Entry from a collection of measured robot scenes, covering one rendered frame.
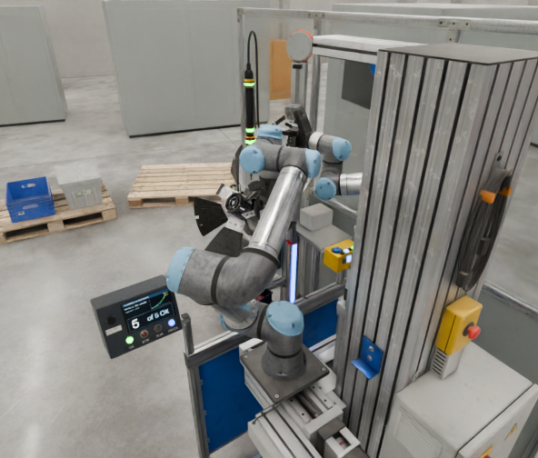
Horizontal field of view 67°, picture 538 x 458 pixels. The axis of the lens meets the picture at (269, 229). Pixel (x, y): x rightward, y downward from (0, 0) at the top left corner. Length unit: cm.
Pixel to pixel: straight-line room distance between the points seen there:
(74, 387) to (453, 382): 231
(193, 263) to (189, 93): 655
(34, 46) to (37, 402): 683
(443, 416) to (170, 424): 177
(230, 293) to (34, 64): 811
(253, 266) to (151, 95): 652
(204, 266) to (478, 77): 65
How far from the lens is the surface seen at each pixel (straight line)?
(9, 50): 883
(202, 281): 93
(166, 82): 731
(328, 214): 254
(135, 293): 145
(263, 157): 113
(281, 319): 127
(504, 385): 131
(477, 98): 83
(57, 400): 295
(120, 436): 266
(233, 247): 205
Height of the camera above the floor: 213
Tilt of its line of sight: 30 degrees down
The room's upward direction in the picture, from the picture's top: straight up
